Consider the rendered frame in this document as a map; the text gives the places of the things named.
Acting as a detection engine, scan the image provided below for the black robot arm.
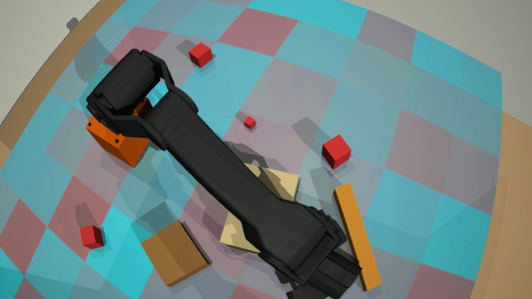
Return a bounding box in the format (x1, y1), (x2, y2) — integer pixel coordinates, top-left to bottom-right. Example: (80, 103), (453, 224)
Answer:
(86, 48), (362, 299)

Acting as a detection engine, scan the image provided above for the pale yellow board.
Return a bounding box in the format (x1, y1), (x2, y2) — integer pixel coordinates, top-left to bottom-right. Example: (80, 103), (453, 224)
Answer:
(219, 164), (298, 255)

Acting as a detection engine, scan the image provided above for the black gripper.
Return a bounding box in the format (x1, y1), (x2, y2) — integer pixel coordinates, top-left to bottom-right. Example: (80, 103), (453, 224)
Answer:
(275, 268), (328, 299)

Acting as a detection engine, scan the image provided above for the orange long bar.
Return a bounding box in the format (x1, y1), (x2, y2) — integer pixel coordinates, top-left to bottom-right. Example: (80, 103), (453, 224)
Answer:
(332, 183), (382, 291)

